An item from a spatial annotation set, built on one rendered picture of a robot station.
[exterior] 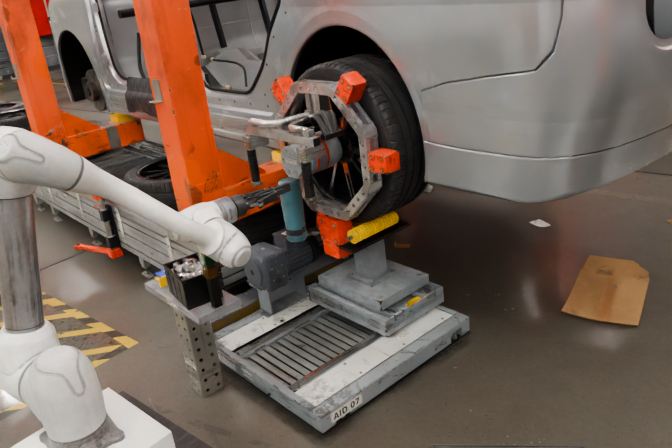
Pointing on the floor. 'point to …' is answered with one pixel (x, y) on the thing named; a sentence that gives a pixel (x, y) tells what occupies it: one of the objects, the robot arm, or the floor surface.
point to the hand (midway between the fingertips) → (281, 189)
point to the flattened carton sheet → (609, 291)
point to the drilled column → (199, 355)
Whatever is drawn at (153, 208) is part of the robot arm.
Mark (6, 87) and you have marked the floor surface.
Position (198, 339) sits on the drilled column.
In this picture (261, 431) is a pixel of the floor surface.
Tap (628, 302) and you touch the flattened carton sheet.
